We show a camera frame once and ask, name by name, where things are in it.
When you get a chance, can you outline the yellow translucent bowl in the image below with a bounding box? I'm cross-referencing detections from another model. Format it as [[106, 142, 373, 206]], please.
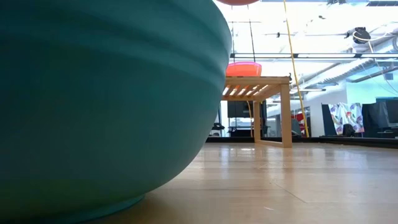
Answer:
[[226, 62, 262, 77]]

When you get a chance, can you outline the teal bowl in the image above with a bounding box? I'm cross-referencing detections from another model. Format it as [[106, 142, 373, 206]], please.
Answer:
[[0, 0, 233, 224]]

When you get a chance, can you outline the pink bowl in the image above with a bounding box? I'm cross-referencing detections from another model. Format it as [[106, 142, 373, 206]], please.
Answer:
[[216, 0, 261, 6]]

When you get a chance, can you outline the wooden slatted shelf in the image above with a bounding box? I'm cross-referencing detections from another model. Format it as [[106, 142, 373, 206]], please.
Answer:
[[221, 75, 293, 149]]

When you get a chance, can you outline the black monitor screen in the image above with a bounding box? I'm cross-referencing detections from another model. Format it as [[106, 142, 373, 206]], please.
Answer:
[[227, 101, 268, 118]]

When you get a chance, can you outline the red background panel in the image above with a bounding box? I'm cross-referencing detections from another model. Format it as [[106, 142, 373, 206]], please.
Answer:
[[291, 112, 307, 138]]

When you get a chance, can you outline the black partition panel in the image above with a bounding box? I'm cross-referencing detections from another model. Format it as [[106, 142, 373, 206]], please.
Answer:
[[362, 101, 398, 138], [322, 104, 337, 137]]

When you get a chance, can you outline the floral patterned cloth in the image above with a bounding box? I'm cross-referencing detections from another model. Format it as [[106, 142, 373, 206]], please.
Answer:
[[328, 102, 365, 135]]

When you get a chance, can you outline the black backpack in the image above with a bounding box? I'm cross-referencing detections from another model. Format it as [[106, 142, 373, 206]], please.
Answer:
[[341, 123, 356, 138]]

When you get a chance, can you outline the black hanging cable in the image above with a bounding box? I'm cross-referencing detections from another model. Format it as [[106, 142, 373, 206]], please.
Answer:
[[247, 5, 256, 63]]

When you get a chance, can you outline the yellow hanging cable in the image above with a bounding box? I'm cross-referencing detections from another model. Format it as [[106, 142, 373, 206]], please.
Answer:
[[282, 0, 310, 138]]

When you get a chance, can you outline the black ceiling cable reel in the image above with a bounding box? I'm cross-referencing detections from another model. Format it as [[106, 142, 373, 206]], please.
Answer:
[[345, 26, 372, 45]]

